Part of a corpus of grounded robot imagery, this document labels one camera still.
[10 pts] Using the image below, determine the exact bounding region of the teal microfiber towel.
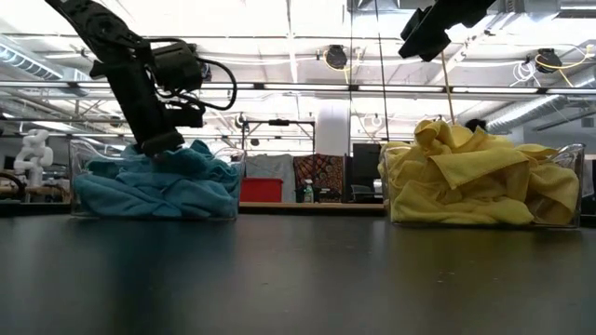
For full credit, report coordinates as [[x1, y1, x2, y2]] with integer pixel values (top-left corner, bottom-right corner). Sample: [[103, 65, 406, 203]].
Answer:
[[86, 143, 141, 179]]

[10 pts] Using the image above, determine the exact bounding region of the clear plastic basket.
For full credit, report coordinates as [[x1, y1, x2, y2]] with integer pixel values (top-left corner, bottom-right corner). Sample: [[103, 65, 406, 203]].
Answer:
[[377, 141, 587, 230], [68, 138, 247, 221]]

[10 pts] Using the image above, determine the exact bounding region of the white robot figure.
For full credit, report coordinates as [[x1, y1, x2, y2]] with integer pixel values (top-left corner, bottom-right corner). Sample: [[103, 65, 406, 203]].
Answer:
[[12, 128, 55, 187]]

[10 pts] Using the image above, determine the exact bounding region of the black monitor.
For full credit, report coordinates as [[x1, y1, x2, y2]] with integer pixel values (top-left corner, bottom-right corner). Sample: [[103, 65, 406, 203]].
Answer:
[[352, 142, 384, 204]]

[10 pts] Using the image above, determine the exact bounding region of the red plastic bin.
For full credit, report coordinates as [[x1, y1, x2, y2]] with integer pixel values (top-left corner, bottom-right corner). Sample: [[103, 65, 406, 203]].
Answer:
[[239, 176, 284, 204]]

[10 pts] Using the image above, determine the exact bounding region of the grey cloth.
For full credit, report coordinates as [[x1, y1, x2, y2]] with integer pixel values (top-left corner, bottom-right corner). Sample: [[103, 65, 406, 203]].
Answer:
[[245, 154, 297, 204]]

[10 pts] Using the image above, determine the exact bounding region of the patterned red cloth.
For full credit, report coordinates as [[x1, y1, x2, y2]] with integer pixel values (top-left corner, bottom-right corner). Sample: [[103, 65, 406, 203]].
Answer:
[[292, 154, 346, 202]]

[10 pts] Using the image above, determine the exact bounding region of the wooden table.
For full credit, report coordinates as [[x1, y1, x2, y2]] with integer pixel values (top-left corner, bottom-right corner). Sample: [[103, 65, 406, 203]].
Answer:
[[238, 201, 386, 216]]

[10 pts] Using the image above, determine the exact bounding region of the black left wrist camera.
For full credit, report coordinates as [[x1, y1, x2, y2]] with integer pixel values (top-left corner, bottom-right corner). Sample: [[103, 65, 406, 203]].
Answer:
[[151, 40, 207, 93]]

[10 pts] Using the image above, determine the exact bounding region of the yellow cable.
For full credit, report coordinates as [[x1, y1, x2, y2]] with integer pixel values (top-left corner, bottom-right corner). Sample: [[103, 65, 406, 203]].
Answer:
[[440, 49, 457, 126]]

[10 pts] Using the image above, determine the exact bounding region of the black ceiling cable reel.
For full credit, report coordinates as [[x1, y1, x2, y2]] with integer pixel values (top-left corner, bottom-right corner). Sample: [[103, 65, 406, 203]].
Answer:
[[534, 47, 563, 74], [324, 44, 349, 71]]

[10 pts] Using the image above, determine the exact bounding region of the black metal frame rig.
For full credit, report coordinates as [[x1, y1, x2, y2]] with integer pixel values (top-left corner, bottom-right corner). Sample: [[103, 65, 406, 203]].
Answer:
[[240, 118, 318, 157]]

